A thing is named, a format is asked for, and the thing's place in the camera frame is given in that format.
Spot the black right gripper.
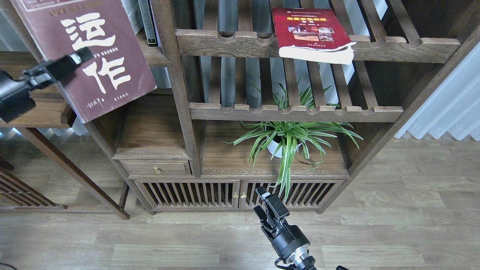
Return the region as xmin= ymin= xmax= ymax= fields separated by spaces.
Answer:
xmin=253 ymin=186 xmax=315 ymax=270

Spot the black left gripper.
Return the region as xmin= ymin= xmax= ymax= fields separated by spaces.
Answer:
xmin=0 ymin=47 xmax=94 ymax=123

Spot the dark maroon book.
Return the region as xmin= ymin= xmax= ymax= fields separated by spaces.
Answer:
xmin=12 ymin=0 xmax=156 ymax=123

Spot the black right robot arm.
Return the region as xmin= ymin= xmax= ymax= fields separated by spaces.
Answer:
xmin=254 ymin=186 xmax=315 ymax=270

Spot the white plant pot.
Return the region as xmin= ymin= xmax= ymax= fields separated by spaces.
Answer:
xmin=266 ymin=135 xmax=301 ymax=159

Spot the green spider plant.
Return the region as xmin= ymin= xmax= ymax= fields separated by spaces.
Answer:
xmin=225 ymin=81 xmax=363 ymax=203

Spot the white upright book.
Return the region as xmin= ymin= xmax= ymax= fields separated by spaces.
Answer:
xmin=121 ymin=0 xmax=144 ymax=35

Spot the dark green upright book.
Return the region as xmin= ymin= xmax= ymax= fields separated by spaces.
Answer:
xmin=138 ymin=0 xmax=158 ymax=47

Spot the dark wooden bookshelf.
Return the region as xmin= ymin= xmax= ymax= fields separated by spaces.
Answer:
xmin=0 ymin=0 xmax=480 ymax=215

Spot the red book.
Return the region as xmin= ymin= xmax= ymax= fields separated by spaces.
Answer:
xmin=271 ymin=7 xmax=355 ymax=65

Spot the white curtain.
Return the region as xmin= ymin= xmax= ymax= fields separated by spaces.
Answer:
xmin=394 ymin=44 xmax=480 ymax=141

